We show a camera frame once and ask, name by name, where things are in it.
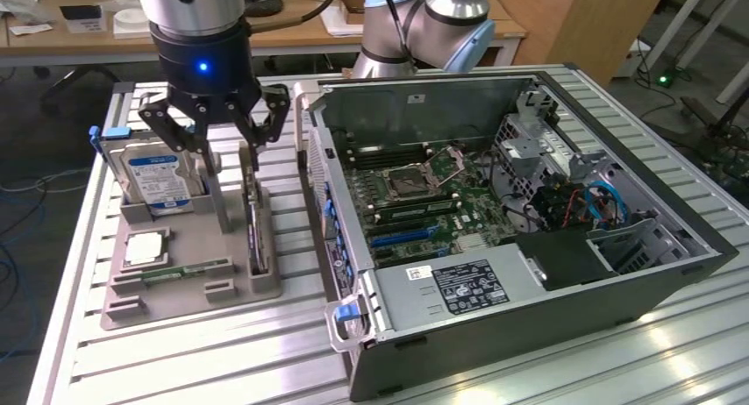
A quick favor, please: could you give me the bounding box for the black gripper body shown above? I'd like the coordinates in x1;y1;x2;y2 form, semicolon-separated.
149;21;262;121

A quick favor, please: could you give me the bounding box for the green graphics card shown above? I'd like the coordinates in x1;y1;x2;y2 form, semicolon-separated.
238;139;276;278

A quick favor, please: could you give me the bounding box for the hard disk with blue label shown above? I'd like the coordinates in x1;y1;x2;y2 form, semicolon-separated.
103;135;204;217

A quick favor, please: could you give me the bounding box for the white box with round dish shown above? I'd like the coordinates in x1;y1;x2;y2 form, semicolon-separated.
111;8;152;40

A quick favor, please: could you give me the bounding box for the black round lamp base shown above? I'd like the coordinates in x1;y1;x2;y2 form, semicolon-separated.
243;0;287;18

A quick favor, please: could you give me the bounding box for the wooden desk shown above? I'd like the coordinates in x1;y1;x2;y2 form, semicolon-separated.
0;0;527;80

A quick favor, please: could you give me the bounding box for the white paper stack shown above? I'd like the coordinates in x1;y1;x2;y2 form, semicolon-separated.
318;4;367;38

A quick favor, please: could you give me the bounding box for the white box with black top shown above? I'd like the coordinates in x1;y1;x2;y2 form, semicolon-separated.
59;4;108;35

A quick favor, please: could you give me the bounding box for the CPU socket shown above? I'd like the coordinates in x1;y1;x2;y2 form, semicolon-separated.
380;164;439;201

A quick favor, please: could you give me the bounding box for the grey parts rack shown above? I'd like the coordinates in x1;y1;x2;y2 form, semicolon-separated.
100;150;283;331

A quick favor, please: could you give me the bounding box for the silver CPU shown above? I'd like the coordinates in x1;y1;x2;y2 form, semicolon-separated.
123;232;166;266

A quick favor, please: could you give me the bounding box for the small white paper slip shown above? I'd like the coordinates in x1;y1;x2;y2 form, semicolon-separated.
7;23;55;37

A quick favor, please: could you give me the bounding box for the metal socket cover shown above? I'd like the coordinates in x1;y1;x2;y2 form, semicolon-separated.
425;145;473;183

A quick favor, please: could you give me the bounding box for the RAM stick with label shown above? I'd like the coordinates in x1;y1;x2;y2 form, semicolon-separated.
374;193;463;224

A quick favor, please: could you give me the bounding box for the bare green RAM stick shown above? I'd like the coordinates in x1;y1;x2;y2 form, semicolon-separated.
139;260;227;283

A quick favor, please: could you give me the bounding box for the black long expansion slot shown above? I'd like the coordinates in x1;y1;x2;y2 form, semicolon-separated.
363;216;450;238

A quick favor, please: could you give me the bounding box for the blue expansion slot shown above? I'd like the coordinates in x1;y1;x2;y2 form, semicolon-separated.
366;227;443;249

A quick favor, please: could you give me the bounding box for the green motherboard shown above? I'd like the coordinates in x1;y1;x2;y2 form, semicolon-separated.
336;139;519;270

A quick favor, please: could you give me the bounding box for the tall metal disk bay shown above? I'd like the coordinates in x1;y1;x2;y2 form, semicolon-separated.
489;110;610;195

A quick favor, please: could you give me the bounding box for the grey power supply unit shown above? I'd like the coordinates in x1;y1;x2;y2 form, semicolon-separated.
374;242;549;331

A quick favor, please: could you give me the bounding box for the wooden cabinet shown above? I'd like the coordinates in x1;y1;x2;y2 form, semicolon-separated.
485;0;674;85

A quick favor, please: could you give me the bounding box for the black plastic shroud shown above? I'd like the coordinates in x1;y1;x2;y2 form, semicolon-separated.
517;227;622;292

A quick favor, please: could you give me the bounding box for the open black PC case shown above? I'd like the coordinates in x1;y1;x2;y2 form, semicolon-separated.
291;69;740;402

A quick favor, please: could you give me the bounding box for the low metal disk bay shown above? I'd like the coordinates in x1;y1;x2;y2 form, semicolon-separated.
586;218;696;277

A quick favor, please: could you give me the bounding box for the blue disk carrier frame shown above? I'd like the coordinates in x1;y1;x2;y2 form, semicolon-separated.
85;121;204;204

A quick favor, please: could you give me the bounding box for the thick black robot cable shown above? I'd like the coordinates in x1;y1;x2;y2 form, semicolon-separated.
242;0;346;32

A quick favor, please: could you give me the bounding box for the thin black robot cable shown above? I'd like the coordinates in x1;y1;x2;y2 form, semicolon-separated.
379;0;422;73

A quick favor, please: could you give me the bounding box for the red wire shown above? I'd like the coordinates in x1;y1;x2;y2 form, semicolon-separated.
559;188;590;231

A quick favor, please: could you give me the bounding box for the blue wire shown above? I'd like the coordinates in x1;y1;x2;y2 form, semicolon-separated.
583;181;631;231

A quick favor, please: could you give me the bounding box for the white table frame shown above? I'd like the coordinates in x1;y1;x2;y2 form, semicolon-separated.
639;0;749;106

